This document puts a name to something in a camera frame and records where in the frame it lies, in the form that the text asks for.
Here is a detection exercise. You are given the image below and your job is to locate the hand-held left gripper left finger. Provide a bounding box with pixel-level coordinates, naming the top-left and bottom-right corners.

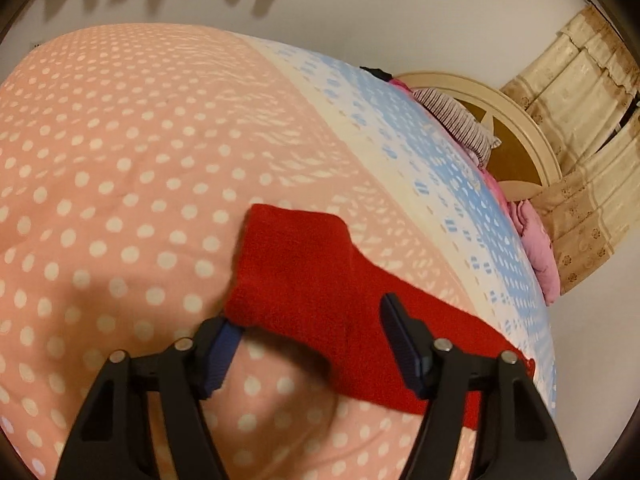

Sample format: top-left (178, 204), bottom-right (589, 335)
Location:
top-left (52, 316), bottom-right (246, 480)

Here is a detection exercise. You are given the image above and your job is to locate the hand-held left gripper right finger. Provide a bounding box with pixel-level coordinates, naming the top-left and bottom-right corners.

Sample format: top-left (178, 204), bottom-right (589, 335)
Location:
top-left (380, 293), bottom-right (573, 480)

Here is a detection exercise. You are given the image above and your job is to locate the red fleece garment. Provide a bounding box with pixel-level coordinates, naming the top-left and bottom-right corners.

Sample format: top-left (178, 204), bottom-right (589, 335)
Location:
top-left (223, 204), bottom-right (537, 432)

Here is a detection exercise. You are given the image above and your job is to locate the pink folded quilt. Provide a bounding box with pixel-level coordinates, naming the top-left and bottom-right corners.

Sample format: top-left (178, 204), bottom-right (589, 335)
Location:
top-left (506, 199), bottom-right (559, 306)

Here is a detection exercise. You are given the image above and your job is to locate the pink and blue dotted blanket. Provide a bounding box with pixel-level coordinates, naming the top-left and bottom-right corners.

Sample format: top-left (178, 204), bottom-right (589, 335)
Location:
top-left (0, 22), bottom-right (558, 480)

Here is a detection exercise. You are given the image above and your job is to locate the cream round bed headboard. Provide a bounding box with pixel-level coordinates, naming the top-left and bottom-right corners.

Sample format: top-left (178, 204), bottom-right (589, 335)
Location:
top-left (395, 71), bottom-right (563, 203)

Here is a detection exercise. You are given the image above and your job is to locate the striped pillow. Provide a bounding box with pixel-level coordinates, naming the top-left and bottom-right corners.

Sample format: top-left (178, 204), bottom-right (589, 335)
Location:
top-left (411, 87), bottom-right (502, 167)

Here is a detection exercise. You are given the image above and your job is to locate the beige floral curtain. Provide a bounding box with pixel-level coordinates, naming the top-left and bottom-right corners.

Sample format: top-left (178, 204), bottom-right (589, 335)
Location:
top-left (500, 6), bottom-right (640, 297)

